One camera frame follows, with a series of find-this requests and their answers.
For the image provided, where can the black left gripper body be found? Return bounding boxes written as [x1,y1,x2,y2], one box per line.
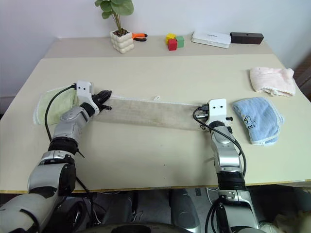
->
[91,93,105,112]

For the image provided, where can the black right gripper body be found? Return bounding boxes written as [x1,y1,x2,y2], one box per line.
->
[195,110,233,122]

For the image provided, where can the beige towel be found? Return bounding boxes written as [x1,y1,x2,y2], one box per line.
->
[93,93,212,133]

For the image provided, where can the blue towel with duck print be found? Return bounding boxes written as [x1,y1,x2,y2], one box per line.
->
[232,97,285,147]

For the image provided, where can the light green towel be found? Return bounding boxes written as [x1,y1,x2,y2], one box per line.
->
[32,88,80,126]

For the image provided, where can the pink towel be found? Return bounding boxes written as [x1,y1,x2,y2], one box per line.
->
[249,67,297,98]

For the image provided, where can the green plant in white pot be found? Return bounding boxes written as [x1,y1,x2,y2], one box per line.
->
[94,0,135,54]

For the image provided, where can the flat white box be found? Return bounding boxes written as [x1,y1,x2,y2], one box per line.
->
[190,30,232,49]

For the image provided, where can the dark brown box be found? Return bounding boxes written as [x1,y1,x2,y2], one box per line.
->
[229,31,264,45]

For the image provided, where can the dark brown furniture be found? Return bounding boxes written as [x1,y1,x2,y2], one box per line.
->
[292,47,311,91]

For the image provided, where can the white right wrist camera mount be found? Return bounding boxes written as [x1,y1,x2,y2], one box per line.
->
[207,98,228,122]

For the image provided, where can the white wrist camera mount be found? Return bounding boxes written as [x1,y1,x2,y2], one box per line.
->
[207,98,228,122]
[74,80,100,115]

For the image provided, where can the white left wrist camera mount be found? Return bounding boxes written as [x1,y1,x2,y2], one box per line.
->
[74,80,100,115]

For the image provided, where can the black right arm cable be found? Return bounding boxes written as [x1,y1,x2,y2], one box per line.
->
[192,104,247,176]

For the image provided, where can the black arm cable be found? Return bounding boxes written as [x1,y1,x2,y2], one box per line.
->
[192,104,247,176]
[44,83,78,144]

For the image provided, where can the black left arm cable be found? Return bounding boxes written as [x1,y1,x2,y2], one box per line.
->
[44,83,78,144]

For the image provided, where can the orange handled pliers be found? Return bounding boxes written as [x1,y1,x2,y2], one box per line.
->
[131,32,148,43]

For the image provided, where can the black cable bundle under table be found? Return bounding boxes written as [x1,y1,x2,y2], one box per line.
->
[62,190,105,230]

